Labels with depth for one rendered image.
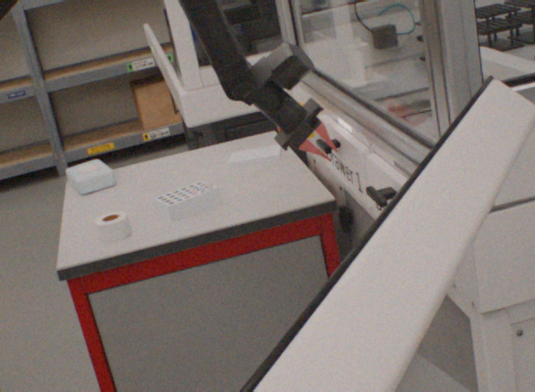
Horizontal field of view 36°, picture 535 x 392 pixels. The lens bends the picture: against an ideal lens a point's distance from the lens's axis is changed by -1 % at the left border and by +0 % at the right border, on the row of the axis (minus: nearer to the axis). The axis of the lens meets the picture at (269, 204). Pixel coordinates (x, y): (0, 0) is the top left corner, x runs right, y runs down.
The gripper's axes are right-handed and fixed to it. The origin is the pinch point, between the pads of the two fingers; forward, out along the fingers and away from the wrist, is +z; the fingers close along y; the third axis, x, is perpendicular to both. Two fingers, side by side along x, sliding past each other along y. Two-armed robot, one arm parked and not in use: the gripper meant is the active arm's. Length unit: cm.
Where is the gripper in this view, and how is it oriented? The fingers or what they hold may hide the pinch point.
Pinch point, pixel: (330, 152)
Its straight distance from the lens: 154.2
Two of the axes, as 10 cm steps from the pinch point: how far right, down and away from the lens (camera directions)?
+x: -2.0, -3.2, 9.2
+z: 7.1, 6.0, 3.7
